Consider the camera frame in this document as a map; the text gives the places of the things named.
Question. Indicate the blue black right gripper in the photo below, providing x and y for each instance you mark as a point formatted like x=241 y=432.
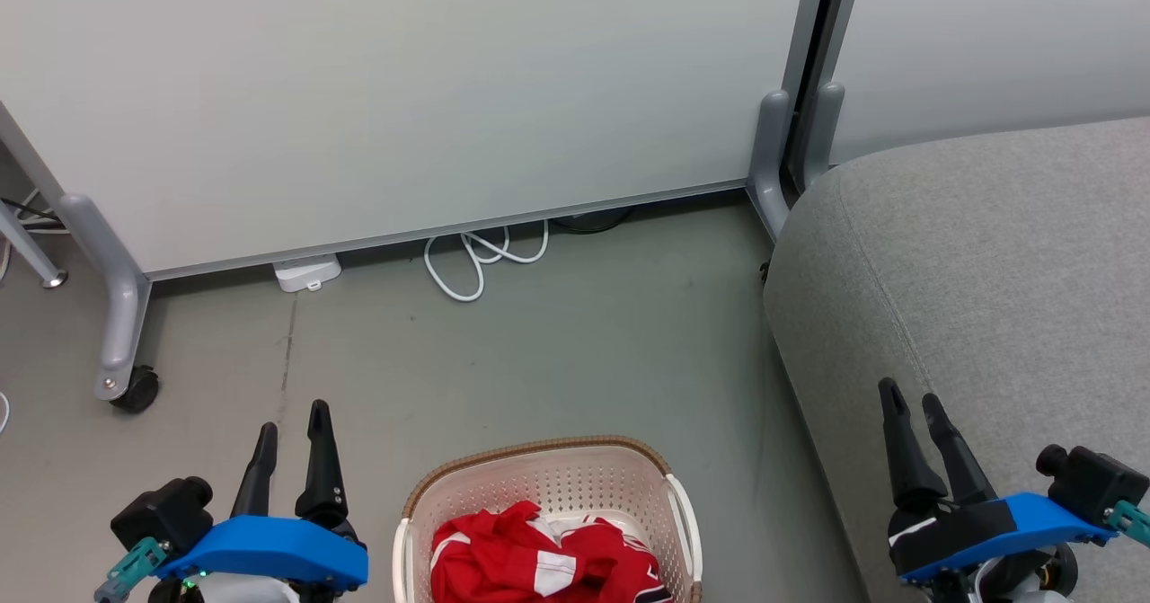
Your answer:
x=970 y=531

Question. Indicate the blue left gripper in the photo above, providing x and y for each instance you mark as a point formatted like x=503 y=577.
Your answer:
x=269 y=549

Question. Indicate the red shorts white trim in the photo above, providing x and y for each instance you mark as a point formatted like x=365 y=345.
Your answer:
x=481 y=554

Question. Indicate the grey fabric sofa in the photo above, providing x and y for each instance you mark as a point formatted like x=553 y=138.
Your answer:
x=988 y=270

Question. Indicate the black caster wheel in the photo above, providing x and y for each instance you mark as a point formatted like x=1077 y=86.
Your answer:
x=137 y=390

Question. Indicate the white power adapter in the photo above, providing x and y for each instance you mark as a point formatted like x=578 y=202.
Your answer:
x=307 y=272

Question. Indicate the cream perforated laundry basket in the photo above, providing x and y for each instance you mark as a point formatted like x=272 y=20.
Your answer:
x=557 y=477

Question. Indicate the grey curved partition leg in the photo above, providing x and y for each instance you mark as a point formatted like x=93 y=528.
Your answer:
x=112 y=270

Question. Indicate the grey upright partition leg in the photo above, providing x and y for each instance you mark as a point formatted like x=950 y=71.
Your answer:
x=771 y=163
x=822 y=131

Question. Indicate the thin grey stand leg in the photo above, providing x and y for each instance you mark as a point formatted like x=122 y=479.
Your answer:
x=27 y=243

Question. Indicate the large white partition panel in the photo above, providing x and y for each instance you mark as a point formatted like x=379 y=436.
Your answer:
x=404 y=91

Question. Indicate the small white partition panel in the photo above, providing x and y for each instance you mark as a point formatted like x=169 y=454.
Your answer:
x=988 y=37

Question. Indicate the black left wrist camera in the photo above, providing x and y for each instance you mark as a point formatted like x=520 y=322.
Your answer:
x=162 y=513

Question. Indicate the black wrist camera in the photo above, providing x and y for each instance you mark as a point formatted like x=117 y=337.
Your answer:
x=162 y=513
x=1092 y=482

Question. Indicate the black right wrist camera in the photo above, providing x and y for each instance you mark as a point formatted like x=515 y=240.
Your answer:
x=1092 y=482

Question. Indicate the teal left camera connector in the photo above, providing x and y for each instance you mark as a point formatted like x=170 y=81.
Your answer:
x=135 y=567

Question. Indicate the teal camera connector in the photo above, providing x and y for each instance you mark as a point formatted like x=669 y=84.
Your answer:
x=135 y=567
x=1130 y=520

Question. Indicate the teal right camera connector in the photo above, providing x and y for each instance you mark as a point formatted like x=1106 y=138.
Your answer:
x=1130 y=520

